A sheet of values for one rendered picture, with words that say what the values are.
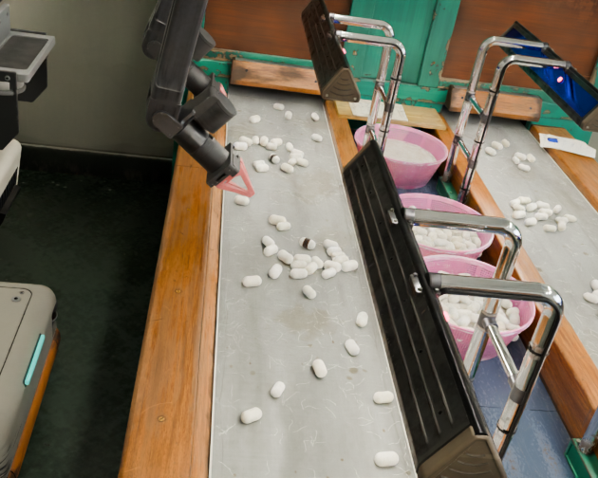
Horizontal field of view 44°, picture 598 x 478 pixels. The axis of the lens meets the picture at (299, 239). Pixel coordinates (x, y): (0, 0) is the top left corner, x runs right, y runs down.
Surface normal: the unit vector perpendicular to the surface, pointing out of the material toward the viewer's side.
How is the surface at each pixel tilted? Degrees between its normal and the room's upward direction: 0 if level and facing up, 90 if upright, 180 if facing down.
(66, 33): 90
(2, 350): 0
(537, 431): 0
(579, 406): 90
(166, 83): 84
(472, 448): 90
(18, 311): 0
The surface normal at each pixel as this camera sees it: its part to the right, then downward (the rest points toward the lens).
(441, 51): 0.07, 0.52
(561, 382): -0.99, -0.10
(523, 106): 0.11, 0.13
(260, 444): 0.15, -0.85
